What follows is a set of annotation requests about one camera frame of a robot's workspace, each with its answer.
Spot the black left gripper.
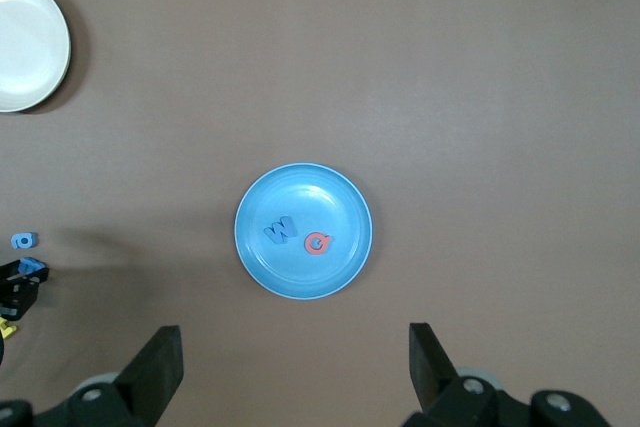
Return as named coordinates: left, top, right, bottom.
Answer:
left=0, top=260, right=51, bottom=323

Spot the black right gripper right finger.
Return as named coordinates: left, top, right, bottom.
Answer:
left=407, top=321, right=614, bottom=427

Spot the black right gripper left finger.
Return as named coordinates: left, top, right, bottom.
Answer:
left=0, top=325, right=185, bottom=427

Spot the blue foam letter a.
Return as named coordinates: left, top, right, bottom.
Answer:
left=10, top=231, right=39, bottom=250

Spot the blue foam letter W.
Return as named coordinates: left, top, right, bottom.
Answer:
left=263, top=215, right=299, bottom=247

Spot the red foam letter Q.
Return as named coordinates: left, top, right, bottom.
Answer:
left=303, top=230, right=333, bottom=256

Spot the blue plate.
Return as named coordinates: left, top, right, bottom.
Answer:
left=233, top=162, right=374, bottom=301

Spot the beige plate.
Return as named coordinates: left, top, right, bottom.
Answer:
left=0, top=0, right=72, bottom=114

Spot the brown table cover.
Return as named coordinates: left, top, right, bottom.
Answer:
left=0, top=0, right=640, bottom=427

